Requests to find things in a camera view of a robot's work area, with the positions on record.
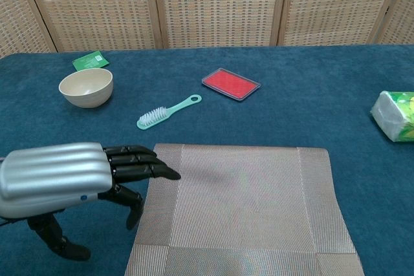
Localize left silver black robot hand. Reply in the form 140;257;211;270
0;142;182;261

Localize woven bamboo screen panel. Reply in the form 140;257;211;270
19;0;164;53
151;0;289;50
368;0;414;46
0;0;58;59
278;0;407;47

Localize blue table cover cloth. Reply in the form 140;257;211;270
0;44;414;276

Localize green square sachet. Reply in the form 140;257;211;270
71;50;110;72

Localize gray woven placemat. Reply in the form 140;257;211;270
124;142;365;276

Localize red pad clear case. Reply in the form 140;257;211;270
201;67;262;102

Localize green tissue pack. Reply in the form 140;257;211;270
369;90;414;143

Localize mint green brush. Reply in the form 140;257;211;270
136;94;202;131

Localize light brown bowl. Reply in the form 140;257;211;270
58;68;114;109

